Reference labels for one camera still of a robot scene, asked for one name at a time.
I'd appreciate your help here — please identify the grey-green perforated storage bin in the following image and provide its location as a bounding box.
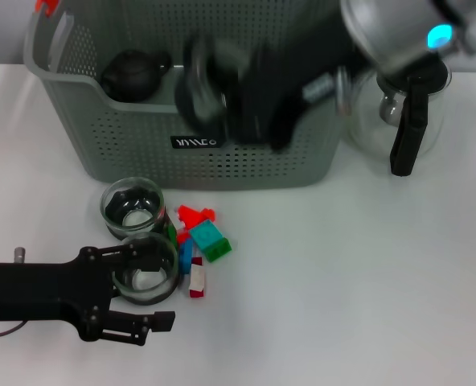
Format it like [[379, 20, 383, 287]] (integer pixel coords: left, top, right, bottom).
[[23, 0, 378, 190]]

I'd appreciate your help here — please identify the black clay teapot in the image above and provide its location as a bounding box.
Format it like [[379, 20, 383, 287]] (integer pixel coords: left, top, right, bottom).
[[100, 48, 173, 102]]

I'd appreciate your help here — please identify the large green toy brick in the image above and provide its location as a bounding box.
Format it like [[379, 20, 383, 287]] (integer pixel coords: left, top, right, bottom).
[[204, 236, 233, 263]]

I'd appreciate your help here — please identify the grey left gripper cable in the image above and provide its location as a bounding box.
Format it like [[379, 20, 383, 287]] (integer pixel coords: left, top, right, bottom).
[[0, 319, 26, 339]]

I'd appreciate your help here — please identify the silver right gripper cable plug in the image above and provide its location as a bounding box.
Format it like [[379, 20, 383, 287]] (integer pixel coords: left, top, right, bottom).
[[302, 72, 350, 104]]

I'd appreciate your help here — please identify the glass teapot with black handle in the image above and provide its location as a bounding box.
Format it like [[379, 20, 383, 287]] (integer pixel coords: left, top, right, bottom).
[[336, 60, 452, 178]]

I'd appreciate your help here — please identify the glass teacup with black sleeve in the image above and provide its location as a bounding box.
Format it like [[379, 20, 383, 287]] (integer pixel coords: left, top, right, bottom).
[[112, 233, 180, 306], [100, 176, 166, 242], [174, 34, 243, 129]]

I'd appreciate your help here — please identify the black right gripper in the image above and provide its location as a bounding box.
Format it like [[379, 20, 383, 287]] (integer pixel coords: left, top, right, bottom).
[[225, 39, 359, 154]]

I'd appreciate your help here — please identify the orange bin latch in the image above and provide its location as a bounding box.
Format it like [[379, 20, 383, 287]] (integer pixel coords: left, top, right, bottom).
[[35, 0, 60, 16]]

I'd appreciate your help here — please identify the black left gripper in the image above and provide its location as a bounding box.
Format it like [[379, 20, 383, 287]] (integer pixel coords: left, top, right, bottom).
[[0, 244, 161, 342]]

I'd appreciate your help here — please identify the blue toy brick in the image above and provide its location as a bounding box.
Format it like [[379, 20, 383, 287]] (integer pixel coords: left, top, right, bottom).
[[178, 237, 195, 275]]

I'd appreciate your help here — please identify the large red slope brick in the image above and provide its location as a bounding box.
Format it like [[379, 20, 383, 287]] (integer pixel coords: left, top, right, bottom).
[[177, 203, 207, 232]]

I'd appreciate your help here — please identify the teal square toy brick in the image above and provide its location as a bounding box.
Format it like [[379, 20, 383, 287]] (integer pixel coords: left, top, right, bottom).
[[189, 223, 225, 250]]

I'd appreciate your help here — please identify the white and red block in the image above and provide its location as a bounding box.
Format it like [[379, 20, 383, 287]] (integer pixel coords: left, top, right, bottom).
[[188, 257, 207, 299]]

